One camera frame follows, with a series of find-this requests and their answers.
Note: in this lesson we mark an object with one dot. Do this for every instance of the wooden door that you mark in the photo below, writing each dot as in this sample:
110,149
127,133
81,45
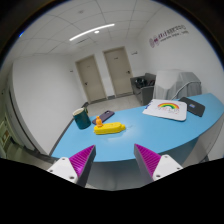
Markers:
119,70
90,78

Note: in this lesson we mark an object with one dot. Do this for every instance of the grey armchair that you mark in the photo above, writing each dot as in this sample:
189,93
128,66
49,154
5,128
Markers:
143,87

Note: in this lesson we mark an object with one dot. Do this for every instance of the black notebook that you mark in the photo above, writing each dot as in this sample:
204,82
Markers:
193,106

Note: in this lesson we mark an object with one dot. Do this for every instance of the purple smartphone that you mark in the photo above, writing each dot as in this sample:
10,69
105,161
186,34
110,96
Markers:
104,116

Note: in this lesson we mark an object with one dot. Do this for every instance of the white rainbow drawing board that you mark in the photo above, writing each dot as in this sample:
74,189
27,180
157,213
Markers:
169,109

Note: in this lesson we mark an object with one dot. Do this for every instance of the long ceiling light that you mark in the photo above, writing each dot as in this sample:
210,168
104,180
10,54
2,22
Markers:
91,31

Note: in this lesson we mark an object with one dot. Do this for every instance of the left wooden door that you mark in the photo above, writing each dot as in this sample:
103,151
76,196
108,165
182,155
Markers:
90,78

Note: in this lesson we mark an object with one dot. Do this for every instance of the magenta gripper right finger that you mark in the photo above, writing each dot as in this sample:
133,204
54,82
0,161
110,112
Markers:
153,166

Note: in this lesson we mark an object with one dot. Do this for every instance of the dark green mug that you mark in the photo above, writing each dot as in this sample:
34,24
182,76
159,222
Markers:
81,118

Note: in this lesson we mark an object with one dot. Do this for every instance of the yellow power strip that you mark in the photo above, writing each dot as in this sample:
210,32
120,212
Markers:
109,128

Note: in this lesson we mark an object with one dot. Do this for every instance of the white covered furniture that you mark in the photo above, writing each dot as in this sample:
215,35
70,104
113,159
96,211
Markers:
175,84

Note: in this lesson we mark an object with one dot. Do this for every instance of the right wooden door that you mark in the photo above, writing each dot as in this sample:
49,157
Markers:
119,70

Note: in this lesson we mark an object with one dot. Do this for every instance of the wall sign lettering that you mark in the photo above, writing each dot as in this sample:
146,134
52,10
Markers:
168,34

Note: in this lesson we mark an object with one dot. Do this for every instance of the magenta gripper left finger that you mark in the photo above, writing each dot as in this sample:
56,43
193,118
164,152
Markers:
75,169

